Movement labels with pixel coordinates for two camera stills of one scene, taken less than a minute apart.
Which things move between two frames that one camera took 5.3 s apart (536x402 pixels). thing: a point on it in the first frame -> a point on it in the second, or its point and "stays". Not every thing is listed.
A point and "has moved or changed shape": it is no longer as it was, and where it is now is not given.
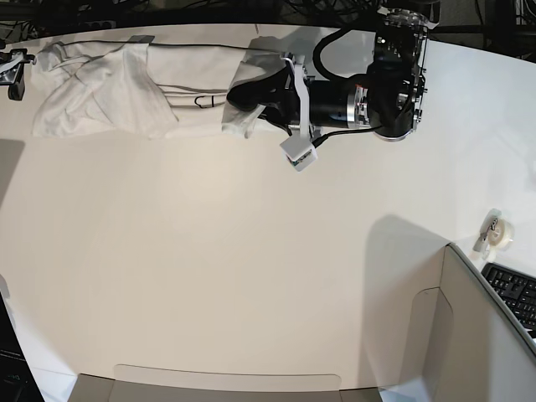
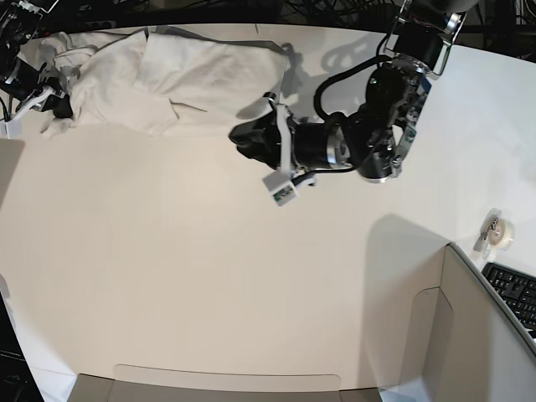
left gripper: (12, 71) -> (46, 88)
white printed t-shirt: (138, 89) has moved or changed shape
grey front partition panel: (165, 383) stays
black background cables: (494, 26) stays
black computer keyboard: (517, 290) stays
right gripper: (289, 85) -> (260, 139)
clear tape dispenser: (496, 235) stays
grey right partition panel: (466, 344) stays
